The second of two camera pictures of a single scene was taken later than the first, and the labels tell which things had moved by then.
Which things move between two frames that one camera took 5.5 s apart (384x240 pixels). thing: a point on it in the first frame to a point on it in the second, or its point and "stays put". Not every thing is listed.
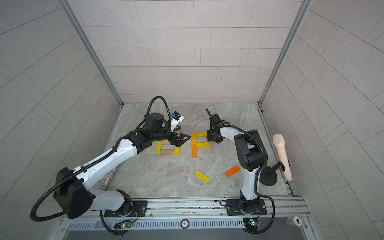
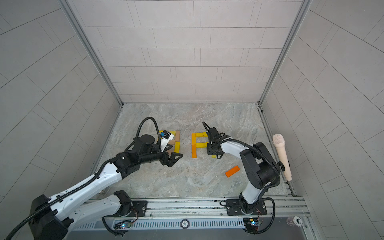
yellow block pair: (201, 134) stays put
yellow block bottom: (176, 151) stays put
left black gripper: (173, 140) to (170, 162)
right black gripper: (210, 137) to (209, 150)
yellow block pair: (203, 145) stays put
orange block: (194, 152) stays put
